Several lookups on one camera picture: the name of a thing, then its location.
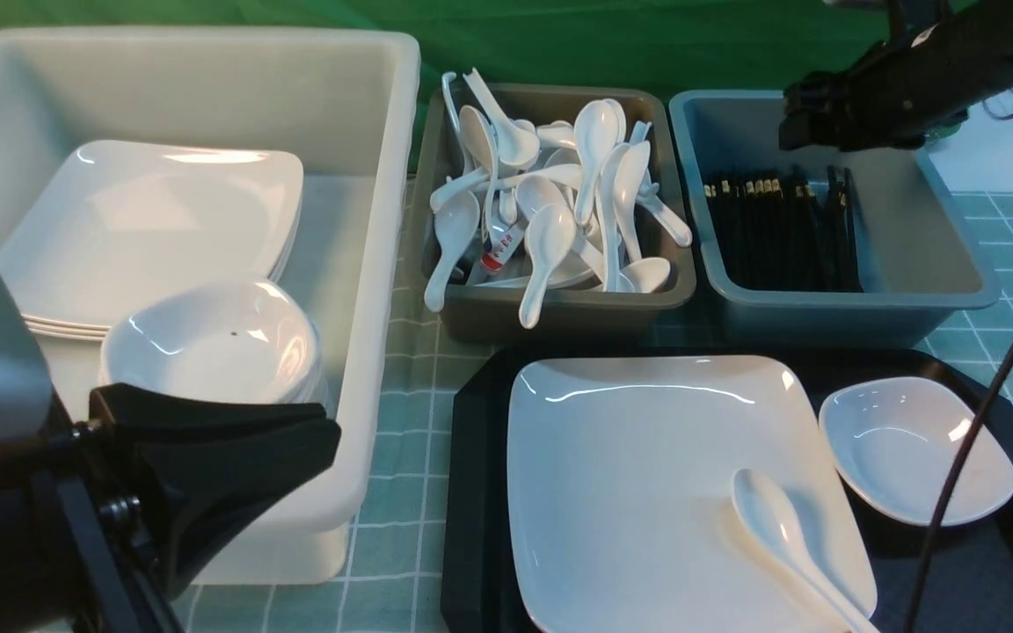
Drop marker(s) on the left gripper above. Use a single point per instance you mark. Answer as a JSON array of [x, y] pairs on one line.
[[201, 471]]

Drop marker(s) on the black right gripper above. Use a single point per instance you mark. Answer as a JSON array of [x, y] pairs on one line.
[[932, 67]]

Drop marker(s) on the small white square bowl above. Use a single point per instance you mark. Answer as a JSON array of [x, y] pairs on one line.
[[894, 440]]

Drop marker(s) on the large white square plate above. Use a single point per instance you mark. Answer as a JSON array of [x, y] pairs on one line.
[[619, 478]]

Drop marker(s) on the white ceramic soup spoon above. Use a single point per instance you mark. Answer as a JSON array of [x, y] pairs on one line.
[[767, 513]]

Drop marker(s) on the stack of white small bowls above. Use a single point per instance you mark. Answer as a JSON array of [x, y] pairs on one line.
[[238, 341]]

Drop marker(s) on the blue-grey plastic bin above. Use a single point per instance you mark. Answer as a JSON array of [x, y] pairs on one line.
[[918, 261]]

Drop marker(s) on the green checkered table mat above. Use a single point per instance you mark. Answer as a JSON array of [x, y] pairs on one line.
[[390, 577]]

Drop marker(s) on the bundle of black chopsticks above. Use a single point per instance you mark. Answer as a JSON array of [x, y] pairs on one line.
[[777, 231]]

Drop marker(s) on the stack of white square plates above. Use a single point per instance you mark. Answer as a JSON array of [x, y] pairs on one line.
[[124, 224]]

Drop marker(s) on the green backdrop cloth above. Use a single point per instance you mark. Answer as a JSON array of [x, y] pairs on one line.
[[662, 47]]

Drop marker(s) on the olive-grey plastic spoon bin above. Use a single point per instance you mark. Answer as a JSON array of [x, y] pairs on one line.
[[489, 315]]

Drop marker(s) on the large white plastic tub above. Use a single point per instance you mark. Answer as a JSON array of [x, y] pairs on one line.
[[342, 101]]

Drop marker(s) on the pile of white soup spoons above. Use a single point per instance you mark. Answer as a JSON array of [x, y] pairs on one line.
[[546, 206]]

